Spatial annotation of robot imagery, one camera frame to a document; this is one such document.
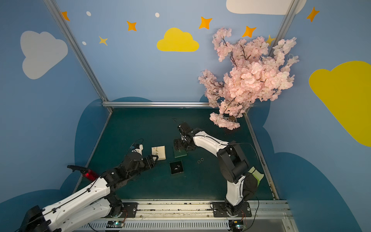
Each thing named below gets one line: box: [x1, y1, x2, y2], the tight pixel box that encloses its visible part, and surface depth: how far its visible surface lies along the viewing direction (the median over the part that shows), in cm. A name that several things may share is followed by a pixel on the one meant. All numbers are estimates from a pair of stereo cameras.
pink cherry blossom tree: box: [198, 28, 300, 131], surface depth 73 cm
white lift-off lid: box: [151, 145, 167, 161], surface depth 95 cm
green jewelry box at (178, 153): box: [173, 148, 188, 159], surface depth 97 cm
